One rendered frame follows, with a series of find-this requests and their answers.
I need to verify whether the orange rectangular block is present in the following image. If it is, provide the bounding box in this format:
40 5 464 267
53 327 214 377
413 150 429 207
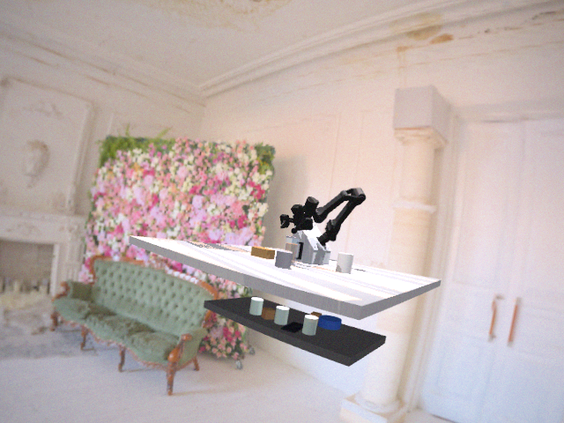
250 247 276 260

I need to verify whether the glass french press with black knob plunger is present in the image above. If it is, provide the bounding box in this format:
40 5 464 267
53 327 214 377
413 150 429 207
285 228 304 264

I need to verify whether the dark grey flat shelf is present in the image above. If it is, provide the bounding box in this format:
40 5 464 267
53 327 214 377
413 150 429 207
204 296 386 367

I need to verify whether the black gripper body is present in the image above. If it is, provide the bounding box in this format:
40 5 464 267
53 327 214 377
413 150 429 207
280 213 314 231

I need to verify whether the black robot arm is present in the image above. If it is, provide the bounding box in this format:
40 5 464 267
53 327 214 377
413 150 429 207
291 188 367 246

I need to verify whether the blue short cylinder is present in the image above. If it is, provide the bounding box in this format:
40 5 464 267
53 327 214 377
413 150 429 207
318 315 342 330

